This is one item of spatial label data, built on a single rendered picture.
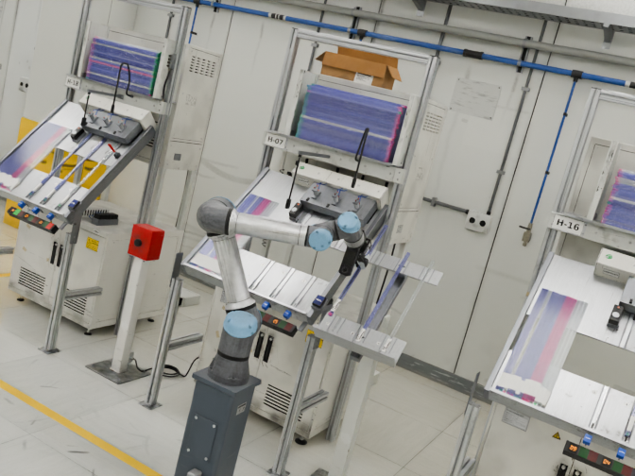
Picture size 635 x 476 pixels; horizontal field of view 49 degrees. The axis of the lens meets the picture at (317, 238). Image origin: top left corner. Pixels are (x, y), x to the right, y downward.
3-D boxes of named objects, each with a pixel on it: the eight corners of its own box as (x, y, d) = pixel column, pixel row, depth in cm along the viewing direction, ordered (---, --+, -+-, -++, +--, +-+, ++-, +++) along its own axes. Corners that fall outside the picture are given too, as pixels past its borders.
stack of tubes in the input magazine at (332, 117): (386, 162, 319) (403, 104, 314) (294, 136, 341) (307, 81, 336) (397, 164, 330) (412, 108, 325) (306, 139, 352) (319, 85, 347)
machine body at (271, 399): (304, 450, 329) (337, 328, 318) (190, 392, 359) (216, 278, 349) (362, 415, 386) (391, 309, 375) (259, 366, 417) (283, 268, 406)
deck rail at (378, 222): (312, 326, 293) (310, 316, 288) (308, 324, 294) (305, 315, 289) (389, 213, 331) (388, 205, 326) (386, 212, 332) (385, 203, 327)
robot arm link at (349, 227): (334, 212, 251) (356, 207, 250) (338, 228, 260) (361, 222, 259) (336, 231, 247) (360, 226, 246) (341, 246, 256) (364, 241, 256)
